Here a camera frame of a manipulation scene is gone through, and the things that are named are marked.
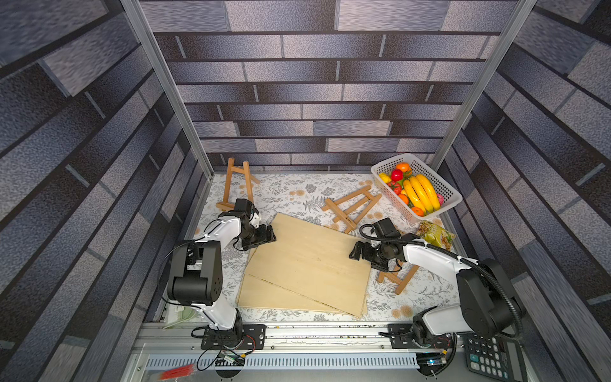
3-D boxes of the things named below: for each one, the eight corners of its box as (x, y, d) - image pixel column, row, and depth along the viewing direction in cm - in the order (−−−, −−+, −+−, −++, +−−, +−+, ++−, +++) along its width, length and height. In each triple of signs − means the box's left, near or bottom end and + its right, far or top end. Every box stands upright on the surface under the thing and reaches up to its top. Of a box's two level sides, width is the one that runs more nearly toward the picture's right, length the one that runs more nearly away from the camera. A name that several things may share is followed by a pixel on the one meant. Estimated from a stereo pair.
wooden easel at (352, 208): (347, 234, 100) (348, 229, 97) (320, 208, 109) (320, 203, 106) (385, 204, 110) (387, 199, 107) (358, 183, 119) (359, 178, 116)
